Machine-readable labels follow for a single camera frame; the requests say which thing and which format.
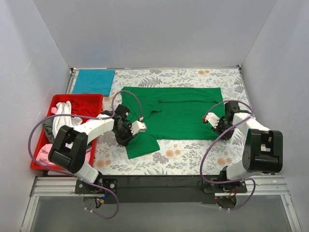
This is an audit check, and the green t shirt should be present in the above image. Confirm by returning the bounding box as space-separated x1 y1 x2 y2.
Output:
121 87 225 159

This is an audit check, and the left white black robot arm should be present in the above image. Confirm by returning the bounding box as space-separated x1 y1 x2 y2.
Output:
48 104 135 193

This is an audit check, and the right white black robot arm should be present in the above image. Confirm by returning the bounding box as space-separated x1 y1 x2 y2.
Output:
204 101 283 192

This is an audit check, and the floral tablecloth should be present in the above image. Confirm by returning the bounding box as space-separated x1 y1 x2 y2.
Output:
94 68 271 176

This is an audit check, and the red garment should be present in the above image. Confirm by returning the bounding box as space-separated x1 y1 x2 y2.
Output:
70 100 101 117

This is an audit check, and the folded teal t shirt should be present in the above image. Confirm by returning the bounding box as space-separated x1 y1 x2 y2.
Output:
72 69 115 97

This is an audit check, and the white garment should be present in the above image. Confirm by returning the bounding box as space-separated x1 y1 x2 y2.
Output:
52 101 82 137

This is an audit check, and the grey garment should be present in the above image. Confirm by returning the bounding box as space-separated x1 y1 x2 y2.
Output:
42 118 59 144

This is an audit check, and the pink garment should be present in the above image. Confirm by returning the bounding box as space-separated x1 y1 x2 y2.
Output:
36 144 92 166

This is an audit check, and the red plastic bin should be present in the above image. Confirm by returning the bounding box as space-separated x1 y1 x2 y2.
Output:
34 94 103 170

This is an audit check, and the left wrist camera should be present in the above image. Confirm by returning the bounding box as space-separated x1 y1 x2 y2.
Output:
130 120 147 135

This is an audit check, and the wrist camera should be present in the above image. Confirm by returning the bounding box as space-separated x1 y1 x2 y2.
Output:
130 120 147 135
202 113 220 128

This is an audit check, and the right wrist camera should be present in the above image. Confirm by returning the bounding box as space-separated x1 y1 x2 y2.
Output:
202 113 220 128

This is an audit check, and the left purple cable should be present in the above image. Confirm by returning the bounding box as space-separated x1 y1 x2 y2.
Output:
28 91 144 219

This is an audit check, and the purple cable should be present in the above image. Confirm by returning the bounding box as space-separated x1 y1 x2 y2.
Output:
200 100 256 211
28 91 144 219

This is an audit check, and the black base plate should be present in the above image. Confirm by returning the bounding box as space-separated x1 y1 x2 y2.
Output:
74 175 247 205

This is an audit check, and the aluminium rail frame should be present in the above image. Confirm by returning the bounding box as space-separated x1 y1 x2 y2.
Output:
20 175 301 232

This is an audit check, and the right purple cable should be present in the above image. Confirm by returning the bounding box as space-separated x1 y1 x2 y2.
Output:
200 100 256 211

